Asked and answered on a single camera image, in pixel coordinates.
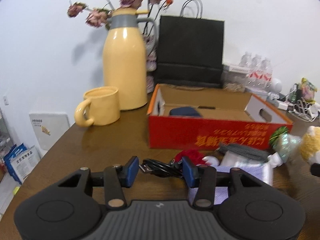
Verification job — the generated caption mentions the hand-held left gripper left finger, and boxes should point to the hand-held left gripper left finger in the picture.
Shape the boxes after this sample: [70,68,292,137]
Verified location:
[54,156,139,208]

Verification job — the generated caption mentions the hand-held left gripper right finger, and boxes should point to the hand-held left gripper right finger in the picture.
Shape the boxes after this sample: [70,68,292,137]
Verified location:
[182,156,258,208]

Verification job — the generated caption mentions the white and yellow plush hamster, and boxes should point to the white and yellow plush hamster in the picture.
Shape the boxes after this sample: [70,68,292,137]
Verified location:
[299,126,320,165]

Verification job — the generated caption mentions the black usb cable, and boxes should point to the black usb cable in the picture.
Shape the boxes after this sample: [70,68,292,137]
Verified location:
[139,158,185,179]

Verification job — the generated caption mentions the iridescent plastic bag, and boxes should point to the iridescent plastic bag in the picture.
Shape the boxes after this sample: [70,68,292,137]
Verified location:
[272,133,303,165]

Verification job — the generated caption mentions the red cardboard box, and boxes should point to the red cardboard box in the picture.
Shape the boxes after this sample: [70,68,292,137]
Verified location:
[147,84,293,150]

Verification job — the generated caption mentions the purple fabric pouch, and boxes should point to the purple fabric pouch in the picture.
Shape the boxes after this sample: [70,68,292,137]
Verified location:
[187,164,273,205]

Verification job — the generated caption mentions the navy zip case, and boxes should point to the navy zip case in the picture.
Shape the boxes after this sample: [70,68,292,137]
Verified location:
[169,107,203,118]

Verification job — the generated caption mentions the red yarn tassel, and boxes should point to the red yarn tassel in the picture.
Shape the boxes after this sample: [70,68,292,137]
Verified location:
[174,149,204,167]

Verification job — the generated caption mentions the small white cap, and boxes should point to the small white cap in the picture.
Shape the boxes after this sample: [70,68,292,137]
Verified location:
[202,156,220,167]

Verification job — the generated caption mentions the green striped ball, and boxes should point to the green striped ball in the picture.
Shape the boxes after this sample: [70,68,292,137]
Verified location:
[269,127,289,145]

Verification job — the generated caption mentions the grey mesh pouch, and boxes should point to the grey mesh pouch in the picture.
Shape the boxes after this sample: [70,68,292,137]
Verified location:
[216,142,269,160]

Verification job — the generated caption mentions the yellow mug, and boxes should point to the yellow mug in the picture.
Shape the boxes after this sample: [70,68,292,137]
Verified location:
[74,86,121,127]

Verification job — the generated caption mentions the yellow snack packet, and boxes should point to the yellow snack packet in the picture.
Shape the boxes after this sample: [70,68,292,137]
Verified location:
[299,77,318,100]

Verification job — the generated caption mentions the white printed carton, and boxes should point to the white printed carton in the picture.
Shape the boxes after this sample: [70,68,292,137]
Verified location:
[29,111,70,151]

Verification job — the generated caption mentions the white robot toy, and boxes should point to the white robot toy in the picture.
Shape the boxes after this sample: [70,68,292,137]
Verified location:
[267,78,284,105]

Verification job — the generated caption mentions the clear container of seeds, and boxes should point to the clear container of seeds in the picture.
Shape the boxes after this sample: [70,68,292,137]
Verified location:
[222,62,250,92]

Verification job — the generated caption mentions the yellow thermos jug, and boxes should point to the yellow thermos jug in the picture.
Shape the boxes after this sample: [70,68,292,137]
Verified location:
[102,8,157,110]

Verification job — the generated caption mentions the blue printed packets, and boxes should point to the blue printed packets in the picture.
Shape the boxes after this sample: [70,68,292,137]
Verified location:
[4,142,42,184]

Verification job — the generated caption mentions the pink fuzzy vase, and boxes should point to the pink fuzzy vase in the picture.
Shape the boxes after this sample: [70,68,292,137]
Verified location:
[146,34,158,94]

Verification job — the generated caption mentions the black paper bag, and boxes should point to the black paper bag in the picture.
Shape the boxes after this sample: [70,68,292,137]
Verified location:
[155,0,225,89]

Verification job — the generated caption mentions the dried pink flowers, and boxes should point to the dried pink flowers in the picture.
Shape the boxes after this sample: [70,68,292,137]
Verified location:
[67,0,174,30]

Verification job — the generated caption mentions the white cable tangle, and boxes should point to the white cable tangle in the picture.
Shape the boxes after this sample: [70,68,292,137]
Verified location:
[285,85,320,123]

